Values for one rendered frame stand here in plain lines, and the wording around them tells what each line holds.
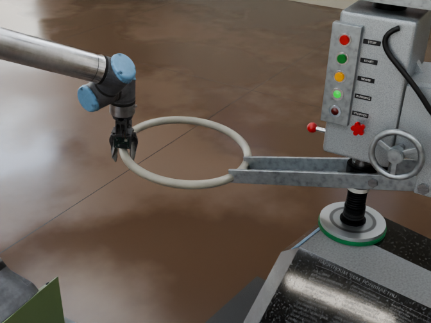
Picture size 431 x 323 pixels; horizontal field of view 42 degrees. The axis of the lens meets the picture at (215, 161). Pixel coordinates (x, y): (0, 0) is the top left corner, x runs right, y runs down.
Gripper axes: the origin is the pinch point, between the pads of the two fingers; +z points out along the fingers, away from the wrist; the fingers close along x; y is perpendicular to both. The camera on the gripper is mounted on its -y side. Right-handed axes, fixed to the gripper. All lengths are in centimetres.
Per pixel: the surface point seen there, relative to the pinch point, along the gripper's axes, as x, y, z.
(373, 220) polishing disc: 86, 33, -4
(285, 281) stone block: 57, 52, 8
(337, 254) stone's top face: 72, 48, -1
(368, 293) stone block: 79, 63, 1
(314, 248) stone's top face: 65, 46, 0
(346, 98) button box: 67, 40, -49
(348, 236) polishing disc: 76, 42, -4
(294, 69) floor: 121, -342, 99
